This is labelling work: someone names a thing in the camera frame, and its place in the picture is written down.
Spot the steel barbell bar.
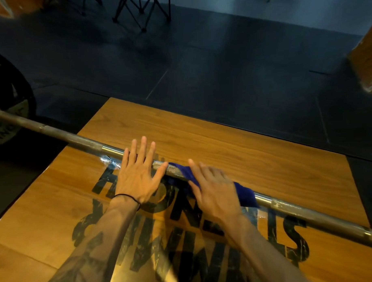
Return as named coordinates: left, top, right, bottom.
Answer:
left=0, top=95, right=372, bottom=261

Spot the black wrist band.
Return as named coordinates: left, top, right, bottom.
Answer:
left=112, top=193, right=142, bottom=212

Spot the person's left forearm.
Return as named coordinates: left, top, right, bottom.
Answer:
left=34, top=195, right=143, bottom=282

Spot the person's right hand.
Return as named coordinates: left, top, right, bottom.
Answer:
left=187, top=157, right=246, bottom=227

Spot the black folding chair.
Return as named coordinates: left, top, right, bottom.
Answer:
left=111, top=0, right=172, bottom=34

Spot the wooden lifting platform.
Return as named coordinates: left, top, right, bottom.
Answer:
left=0, top=88, right=372, bottom=282

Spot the blue cleaning cloth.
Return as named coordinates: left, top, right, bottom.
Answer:
left=166, top=159, right=260, bottom=212

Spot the black weight plate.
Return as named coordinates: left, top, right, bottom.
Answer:
left=0, top=47, right=39, bottom=149

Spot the person's right forearm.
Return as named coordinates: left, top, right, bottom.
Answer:
left=220, top=210, right=312, bottom=282

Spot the person's left hand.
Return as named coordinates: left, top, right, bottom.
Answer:
left=112, top=135, right=171, bottom=206

